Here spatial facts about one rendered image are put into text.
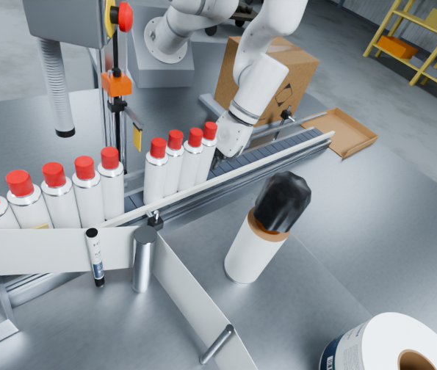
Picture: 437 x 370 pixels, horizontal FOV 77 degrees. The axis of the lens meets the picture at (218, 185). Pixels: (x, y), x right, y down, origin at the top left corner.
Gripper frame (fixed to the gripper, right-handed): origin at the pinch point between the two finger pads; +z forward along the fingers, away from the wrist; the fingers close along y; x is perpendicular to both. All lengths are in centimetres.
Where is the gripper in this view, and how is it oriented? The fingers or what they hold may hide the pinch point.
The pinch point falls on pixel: (214, 162)
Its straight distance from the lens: 81.6
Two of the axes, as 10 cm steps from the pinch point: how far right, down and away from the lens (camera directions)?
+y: 6.0, 6.6, -4.4
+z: -4.7, 7.4, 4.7
